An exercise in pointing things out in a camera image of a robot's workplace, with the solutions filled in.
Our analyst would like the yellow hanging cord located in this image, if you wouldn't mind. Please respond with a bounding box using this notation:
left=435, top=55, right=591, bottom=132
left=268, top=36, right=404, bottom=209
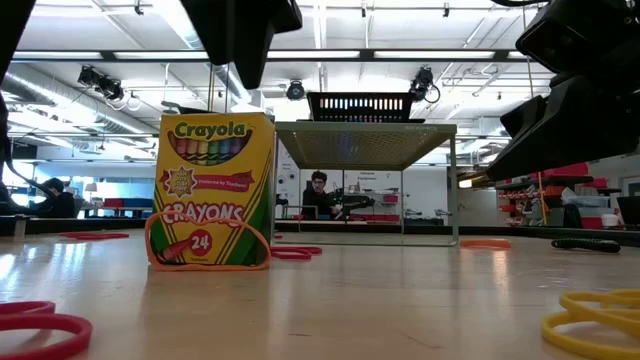
left=524, top=54, right=547, bottom=227

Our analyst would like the black overhead camera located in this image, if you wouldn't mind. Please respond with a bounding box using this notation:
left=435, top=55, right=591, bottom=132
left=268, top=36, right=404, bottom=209
left=285, top=79, right=306, bottom=101

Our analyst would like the black overhead frame beam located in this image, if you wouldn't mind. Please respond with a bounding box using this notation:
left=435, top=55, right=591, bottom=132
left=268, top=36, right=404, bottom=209
left=12, top=48, right=531, bottom=64

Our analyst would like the orange rubber band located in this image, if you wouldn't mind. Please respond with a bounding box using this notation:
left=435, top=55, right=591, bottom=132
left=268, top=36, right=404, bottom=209
left=459, top=238, right=513, bottom=250
left=144, top=210, right=273, bottom=273

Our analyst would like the black ceiling spotlight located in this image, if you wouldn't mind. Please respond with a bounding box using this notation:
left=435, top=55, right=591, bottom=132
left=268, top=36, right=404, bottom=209
left=408, top=66, right=441, bottom=104
left=76, top=64, right=125, bottom=102

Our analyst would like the sage green perforated metal shelf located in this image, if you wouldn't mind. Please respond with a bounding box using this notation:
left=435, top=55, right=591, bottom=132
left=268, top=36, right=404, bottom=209
left=272, top=121, right=460, bottom=248

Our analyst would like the red rubber band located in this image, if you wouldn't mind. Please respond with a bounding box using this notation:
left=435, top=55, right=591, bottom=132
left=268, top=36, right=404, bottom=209
left=58, top=230, right=130, bottom=241
left=0, top=299, right=94, bottom=360
left=269, top=244, right=324, bottom=261

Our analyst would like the person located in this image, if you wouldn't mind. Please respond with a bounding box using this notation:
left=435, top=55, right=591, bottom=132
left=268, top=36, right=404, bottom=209
left=34, top=177, right=76, bottom=220
left=301, top=169, right=341, bottom=221

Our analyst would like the Crayola crayon box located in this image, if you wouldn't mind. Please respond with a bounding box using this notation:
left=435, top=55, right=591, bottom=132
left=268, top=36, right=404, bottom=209
left=148, top=111, right=277, bottom=271

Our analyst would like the black marker pen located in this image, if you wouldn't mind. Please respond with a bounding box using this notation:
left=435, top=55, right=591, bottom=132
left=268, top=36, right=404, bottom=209
left=551, top=237, right=622, bottom=253

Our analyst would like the red storage bin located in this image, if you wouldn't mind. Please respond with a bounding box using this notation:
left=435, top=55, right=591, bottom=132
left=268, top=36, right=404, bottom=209
left=529, top=162, right=590, bottom=179

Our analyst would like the tan hanging cord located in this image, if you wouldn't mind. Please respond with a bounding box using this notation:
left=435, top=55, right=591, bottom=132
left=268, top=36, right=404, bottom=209
left=207, top=63, right=217, bottom=114

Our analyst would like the black slotted plastic basket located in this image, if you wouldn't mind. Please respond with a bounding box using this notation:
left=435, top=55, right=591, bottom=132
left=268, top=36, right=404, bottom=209
left=298, top=91, right=426, bottom=125

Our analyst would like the yellow rubber band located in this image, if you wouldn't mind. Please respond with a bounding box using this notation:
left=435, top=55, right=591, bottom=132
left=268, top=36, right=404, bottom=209
left=541, top=288, right=640, bottom=360

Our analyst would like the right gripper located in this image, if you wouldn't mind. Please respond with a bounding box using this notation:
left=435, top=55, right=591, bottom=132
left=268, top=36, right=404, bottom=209
left=487, top=0, right=640, bottom=182

